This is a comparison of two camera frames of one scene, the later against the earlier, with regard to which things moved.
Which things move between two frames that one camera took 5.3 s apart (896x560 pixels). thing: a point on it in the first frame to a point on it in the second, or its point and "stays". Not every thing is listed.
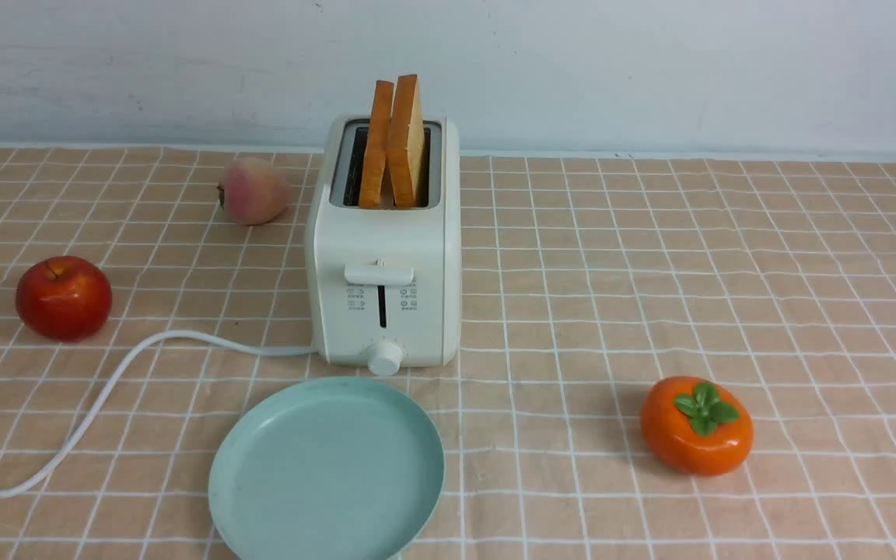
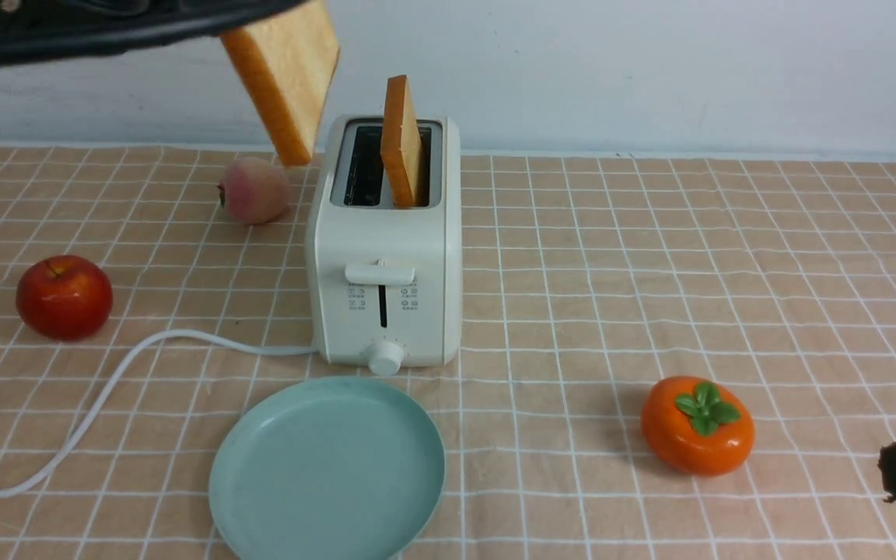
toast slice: x=406 y=141 stays
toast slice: x=376 y=152 to x=288 y=64
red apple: x=64 y=297 stays
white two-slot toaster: x=383 y=285 stays
